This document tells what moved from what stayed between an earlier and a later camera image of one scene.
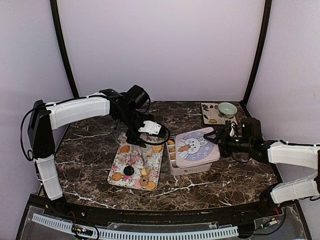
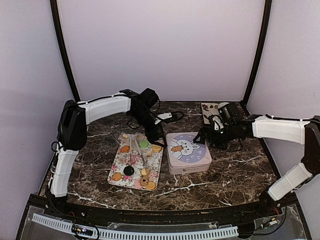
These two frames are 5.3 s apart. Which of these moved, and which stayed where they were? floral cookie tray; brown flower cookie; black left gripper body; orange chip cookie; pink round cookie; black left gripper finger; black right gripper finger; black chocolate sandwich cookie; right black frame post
Moved: black left gripper body; black right gripper finger; black left gripper finger
Stayed: floral cookie tray; right black frame post; black chocolate sandwich cookie; orange chip cookie; pink round cookie; brown flower cookie
